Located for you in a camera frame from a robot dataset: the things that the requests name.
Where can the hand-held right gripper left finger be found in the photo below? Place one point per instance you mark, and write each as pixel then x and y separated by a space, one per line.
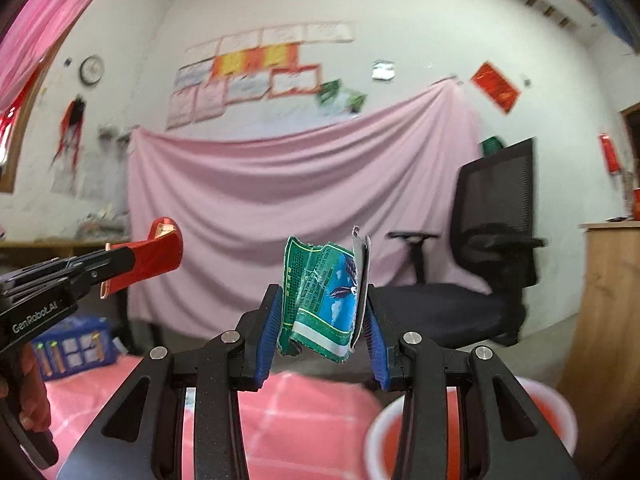
pixel 267 340

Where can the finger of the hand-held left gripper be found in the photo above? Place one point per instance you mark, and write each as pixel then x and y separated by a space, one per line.
pixel 90 260
pixel 105 282

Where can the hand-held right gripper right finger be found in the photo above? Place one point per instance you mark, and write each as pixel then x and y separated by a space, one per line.
pixel 376 347

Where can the red snack wrapper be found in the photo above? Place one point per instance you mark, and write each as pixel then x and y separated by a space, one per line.
pixel 155 255

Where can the green snack wrapper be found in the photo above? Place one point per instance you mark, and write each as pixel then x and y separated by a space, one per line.
pixel 325 305

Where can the white red plastic bucket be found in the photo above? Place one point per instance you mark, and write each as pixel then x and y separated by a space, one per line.
pixel 545 410

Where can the person's left hand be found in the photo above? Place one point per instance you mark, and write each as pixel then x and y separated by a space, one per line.
pixel 32 390

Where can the wooden shelf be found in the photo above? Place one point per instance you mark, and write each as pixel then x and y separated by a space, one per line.
pixel 60 246

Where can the blue cardboard box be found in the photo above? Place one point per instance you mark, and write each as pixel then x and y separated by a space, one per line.
pixel 75 347

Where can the pink hanging sheet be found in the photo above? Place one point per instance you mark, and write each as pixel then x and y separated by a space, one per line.
pixel 250 185

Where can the black office chair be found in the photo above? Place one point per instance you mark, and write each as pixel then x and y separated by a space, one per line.
pixel 495 200

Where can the green fan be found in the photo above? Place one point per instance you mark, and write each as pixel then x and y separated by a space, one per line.
pixel 491 146

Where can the wooden cabinet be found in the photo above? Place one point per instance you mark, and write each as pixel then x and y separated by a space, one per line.
pixel 610 310

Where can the pink curtain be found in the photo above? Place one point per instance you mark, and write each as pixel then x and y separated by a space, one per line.
pixel 45 20

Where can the red cup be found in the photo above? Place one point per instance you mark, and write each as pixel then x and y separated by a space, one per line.
pixel 636 204

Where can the blue cloth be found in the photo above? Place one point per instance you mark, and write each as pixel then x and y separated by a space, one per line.
pixel 610 0

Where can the red black wall ornament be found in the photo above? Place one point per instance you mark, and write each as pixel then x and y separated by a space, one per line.
pixel 70 130

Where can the round wall clock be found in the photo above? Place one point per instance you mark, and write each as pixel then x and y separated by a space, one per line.
pixel 92 70

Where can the group of wall certificates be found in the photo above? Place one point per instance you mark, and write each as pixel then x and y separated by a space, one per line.
pixel 250 80

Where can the green wall packets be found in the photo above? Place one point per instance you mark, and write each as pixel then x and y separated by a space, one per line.
pixel 340 97

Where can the silver wall packet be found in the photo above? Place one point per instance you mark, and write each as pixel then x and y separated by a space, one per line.
pixel 383 70

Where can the red wall paper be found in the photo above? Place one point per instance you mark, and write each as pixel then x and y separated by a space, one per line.
pixel 495 86

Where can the red wall hanging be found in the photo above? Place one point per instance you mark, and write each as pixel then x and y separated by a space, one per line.
pixel 611 154

